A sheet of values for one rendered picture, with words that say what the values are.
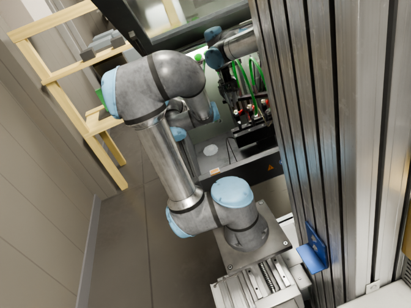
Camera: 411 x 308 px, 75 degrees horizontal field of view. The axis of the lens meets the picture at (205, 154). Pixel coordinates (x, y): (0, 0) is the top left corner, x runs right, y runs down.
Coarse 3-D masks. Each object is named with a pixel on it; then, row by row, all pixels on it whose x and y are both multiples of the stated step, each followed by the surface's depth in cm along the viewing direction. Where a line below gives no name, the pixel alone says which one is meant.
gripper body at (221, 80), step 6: (228, 66) 114; (222, 72) 112; (228, 72) 115; (222, 78) 120; (228, 78) 117; (234, 78) 116; (222, 84) 116; (228, 84) 116; (234, 84) 117; (222, 90) 119; (228, 90) 119; (234, 90) 118
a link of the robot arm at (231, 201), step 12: (228, 180) 82; (240, 180) 81; (216, 192) 79; (228, 192) 78; (240, 192) 77; (252, 192) 82; (216, 204) 78; (228, 204) 76; (240, 204) 76; (252, 204) 80; (216, 216) 78; (228, 216) 78; (240, 216) 79; (252, 216) 81; (240, 228) 82
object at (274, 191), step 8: (280, 176) 144; (256, 184) 144; (264, 184) 145; (272, 184) 146; (280, 184) 147; (256, 192) 147; (264, 192) 148; (272, 192) 149; (280, 192) 150; (256, 200) 151; (264, 200) 152; (272, 200) 153; (280, 200) 154; (288, 200) 155; (272, 208) 157; (280, 208) 158; (288, 208) 159; (280, 216) 162
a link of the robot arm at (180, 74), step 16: (160, 64) 60; (176, 64) 61; (192, 64) 64; (160, 80) 61; (176, 80) 62; (192, 80) 65; (176, 96) 66; (192, 96) 71; (192, 112) 92; (208, 112) 93
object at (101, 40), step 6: (96, 36) 542; (102, 36) 519; (108, 36) 476; (114, 36) 488; (96, 42) 465; (102, 42) 450; (108, 42) 453; (96, 48) 453; (132, 48) 466; (126, 54) 469; (132, 54) 471; (138, 54) 474; (132, 60) 476
